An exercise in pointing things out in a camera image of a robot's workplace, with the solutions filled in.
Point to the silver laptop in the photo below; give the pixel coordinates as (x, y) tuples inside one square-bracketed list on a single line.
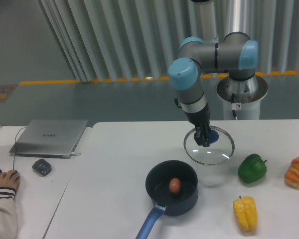
[(50, 138)]

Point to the green bell pepper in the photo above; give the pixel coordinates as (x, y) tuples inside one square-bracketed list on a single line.
[(252, 169)]

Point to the orange croissant bread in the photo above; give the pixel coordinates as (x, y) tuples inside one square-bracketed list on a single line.
[(291, 176)]

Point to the dark earbuds case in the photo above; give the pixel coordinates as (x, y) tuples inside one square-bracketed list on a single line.
[(42, 167)]

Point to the dark blue saucepan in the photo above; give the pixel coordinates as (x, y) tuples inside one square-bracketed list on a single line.
[(164, 202)]

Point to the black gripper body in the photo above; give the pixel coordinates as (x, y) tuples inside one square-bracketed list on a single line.
[(200, 118)]

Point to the person's hand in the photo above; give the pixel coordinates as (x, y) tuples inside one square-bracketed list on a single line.
[(10, 180)]

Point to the glass pot lid blue knob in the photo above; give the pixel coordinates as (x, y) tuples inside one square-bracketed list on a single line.
[(220, 150)]

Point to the brown egg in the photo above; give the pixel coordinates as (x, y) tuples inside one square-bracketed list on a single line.
[(175, 186)]

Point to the yellow bell pepper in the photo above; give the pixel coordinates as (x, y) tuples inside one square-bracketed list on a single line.
[(246, 213)]

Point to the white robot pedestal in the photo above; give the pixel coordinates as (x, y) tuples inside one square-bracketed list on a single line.
[(241, 100)]

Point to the striped cream sleeve forearm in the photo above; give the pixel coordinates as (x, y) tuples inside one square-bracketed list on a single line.
[(8, 216)]

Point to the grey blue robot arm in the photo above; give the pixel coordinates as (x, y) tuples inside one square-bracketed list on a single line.
[(237, 55)]

